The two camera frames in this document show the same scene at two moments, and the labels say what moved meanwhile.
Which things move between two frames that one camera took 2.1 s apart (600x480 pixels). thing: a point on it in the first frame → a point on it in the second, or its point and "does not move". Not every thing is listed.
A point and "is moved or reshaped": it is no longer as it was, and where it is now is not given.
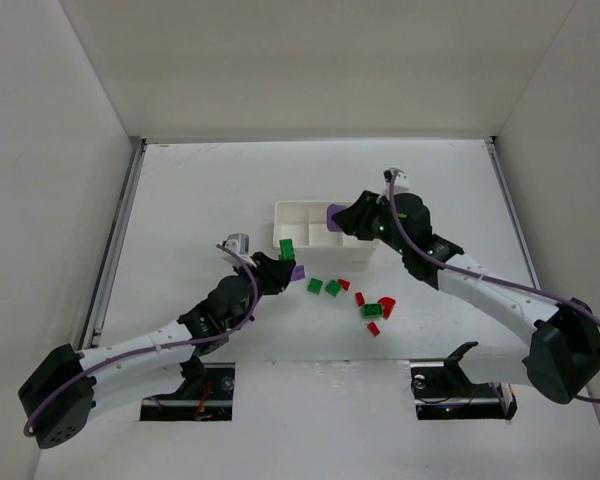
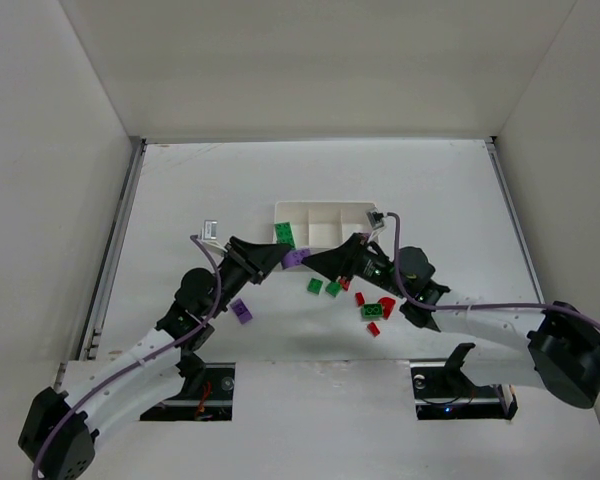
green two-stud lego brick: x=372 y=310 does not move
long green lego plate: x=286 y=249 is moved or reshaped
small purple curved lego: x=298 y=272 → x=295 y=257
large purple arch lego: x=331 y=224 is moved or reshaped
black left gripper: x=272 y=275 → x=241 y=257
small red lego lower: x=373 y=328 does not move
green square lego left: x=315 y=285 does not move
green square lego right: x=333 y=287 does not move
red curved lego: x=388 y=305 does not move
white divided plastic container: x=306 y=223 does not move
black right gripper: x=362 y=218 → x=353 y=253
